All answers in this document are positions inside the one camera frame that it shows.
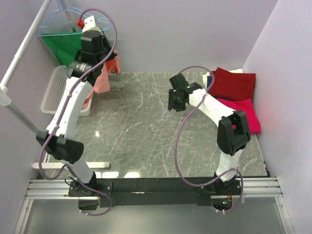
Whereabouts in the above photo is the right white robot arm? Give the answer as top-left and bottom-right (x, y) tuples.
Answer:
(168, 83), (251, 195)

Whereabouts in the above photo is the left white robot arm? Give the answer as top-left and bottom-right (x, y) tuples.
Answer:
(36, 30), (114, 196)

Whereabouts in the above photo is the blue folded shirt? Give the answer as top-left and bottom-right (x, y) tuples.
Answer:
(206, 76), (212, 88)

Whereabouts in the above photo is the light blue wire hanger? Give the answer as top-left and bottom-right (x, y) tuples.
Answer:
(36, 0), (113, 37)

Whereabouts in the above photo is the salmon pink t shirt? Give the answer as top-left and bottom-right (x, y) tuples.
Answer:
(82, 55), (121, 109)

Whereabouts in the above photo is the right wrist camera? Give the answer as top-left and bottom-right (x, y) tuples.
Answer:
(169, 73), (189, 90)

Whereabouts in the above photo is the aluminium rail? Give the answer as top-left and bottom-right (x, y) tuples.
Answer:
(25, 177), (283, 199)

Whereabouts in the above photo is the magenta folded shirt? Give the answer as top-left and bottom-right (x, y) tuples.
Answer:
(217, 98), (261, 134)

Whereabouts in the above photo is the dark red folded shirt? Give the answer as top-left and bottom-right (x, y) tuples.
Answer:
(209, 67), (256, 101)

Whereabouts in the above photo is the green hanging t shirt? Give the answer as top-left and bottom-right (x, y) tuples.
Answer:
(41, 33), (82, 68)

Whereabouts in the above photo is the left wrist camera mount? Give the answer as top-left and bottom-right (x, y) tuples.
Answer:
(77, 16), (100, 33)

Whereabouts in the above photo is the white clothes rack frame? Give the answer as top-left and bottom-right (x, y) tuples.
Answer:
(0, 0), (122, 170)

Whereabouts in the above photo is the white plastic laundry basket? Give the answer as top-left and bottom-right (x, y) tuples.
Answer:
(40, 64), (94, 117)

